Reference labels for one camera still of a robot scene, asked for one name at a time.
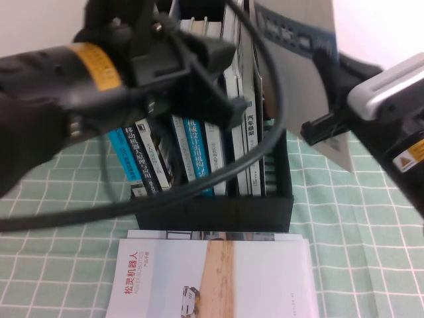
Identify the grey cover thin brochure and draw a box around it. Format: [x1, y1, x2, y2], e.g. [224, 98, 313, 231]
[251, 32, 267, 197]

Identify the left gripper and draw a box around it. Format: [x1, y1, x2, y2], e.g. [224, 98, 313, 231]
[131, 12, 248, 131]

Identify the light blue thin booklet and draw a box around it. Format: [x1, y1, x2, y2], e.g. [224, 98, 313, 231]
[168, 0, 182, 20]

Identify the thick black cable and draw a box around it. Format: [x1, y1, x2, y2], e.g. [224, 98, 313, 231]
[0, 0, 290, 233]

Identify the white photo cover brochure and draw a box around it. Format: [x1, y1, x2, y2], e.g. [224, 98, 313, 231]
[127, 229, 311, 246]

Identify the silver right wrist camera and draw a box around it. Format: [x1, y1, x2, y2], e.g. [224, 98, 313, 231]
[346, 52, 424, 121]

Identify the grey spine book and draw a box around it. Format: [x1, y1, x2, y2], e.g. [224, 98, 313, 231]
[134, 118, 175, 193]

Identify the white spine orange band book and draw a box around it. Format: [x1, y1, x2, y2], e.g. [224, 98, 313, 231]
[202, 20, 229, 196]

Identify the blue spine DTC book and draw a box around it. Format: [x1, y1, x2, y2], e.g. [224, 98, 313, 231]
[108, 127, 134, 182]

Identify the black spine robot book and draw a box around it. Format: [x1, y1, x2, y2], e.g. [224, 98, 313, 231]
[121, 125, 154, 197]

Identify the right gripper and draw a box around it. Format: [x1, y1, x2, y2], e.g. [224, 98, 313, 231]
[299, 52, 384, 146]

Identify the white AgileX robot brochure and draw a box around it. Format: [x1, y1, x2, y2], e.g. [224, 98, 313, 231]
[105, 237, 321, 318]
[243, 0, 352, 174]

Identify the teal spine mechanism book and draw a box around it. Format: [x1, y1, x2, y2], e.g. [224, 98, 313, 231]
[182, 18, 213, 197]

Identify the green checkered tablecloth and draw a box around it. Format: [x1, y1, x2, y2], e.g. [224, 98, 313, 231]
[0, 127, 424, 318]

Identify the black plastic book holder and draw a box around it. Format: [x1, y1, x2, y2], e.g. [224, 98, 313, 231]
[129, 0, 295, 233]

